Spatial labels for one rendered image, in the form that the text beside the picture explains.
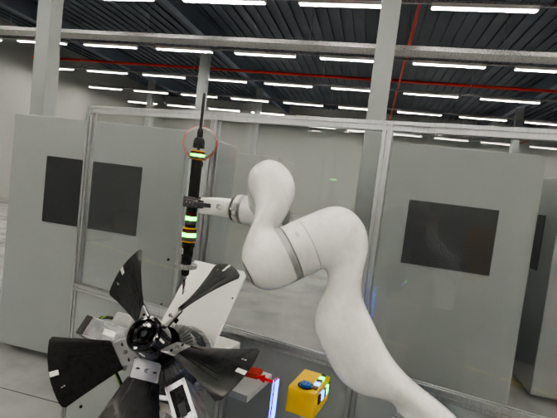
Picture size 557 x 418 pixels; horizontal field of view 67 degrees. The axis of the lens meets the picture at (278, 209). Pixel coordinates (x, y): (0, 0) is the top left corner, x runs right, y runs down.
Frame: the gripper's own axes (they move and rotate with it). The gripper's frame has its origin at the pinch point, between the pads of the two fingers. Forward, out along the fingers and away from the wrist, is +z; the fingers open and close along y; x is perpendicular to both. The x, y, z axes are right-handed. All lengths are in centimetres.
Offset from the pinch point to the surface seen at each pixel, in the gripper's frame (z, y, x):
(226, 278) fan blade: -7.3, 13.2, -24.8
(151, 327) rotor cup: 8.2, -3.7, -41.0
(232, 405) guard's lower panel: 14, 70, -102
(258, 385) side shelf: -6, 54, -79
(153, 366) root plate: 6, -3, -53
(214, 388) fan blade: -20, -10, -49
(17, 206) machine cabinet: 269, 129, -38
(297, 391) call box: -35, 21, -59
